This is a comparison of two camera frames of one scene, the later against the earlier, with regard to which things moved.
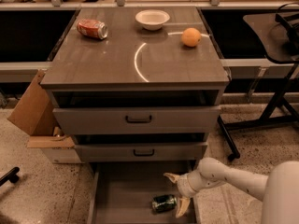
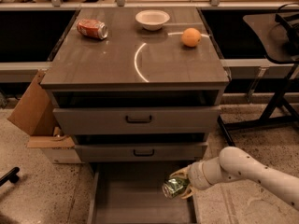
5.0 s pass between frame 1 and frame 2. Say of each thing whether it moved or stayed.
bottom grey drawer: stayed
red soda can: stayed
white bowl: stayed
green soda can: moved
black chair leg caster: stayed
